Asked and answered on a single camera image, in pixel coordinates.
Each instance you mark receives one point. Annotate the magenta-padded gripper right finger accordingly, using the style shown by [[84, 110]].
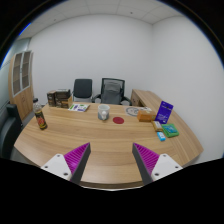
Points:
[[146, 159]]

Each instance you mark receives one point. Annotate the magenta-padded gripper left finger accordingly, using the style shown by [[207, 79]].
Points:
[[77, 159]]

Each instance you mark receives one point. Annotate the clear bottle with dark label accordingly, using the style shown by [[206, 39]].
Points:
[[40, 118]]

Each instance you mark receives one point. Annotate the small blue packet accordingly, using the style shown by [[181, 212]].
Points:
[[161, 136]]

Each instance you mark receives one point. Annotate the small tan box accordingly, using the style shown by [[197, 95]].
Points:
[[157, 125]]

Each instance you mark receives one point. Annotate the green flat box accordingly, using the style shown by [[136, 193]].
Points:
[[170, 130]]

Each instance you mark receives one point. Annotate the orange box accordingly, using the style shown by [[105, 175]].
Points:
[[146, 116]]

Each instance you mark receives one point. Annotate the flat round red coaster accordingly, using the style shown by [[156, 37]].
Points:
[[118, 120]]

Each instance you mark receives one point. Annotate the purple standing card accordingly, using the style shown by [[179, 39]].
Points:
[[164, 112]]

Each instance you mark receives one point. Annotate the white green purple leaflet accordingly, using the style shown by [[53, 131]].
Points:
[[78, 107]]

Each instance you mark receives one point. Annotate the white and grey mug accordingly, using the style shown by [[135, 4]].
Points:
[[103, 111]]

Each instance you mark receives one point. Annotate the wooden side desk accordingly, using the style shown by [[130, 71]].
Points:
[[143, 96]]

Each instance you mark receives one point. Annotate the large dark brown box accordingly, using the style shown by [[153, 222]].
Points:
[[63, 97]]

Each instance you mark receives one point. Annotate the small brown box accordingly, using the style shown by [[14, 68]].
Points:
[[51, 98]]

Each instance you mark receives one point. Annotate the black office chair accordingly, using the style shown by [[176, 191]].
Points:
[[82, 88]]

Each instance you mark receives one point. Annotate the black leather armchair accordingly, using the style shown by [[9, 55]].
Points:
[[9, 130]]

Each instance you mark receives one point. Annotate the grey mesh office chair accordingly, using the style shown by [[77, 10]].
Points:
[[111, 93]]

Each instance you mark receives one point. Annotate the wooden cabinet with glass doors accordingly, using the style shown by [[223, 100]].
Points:
[[23, 96]]

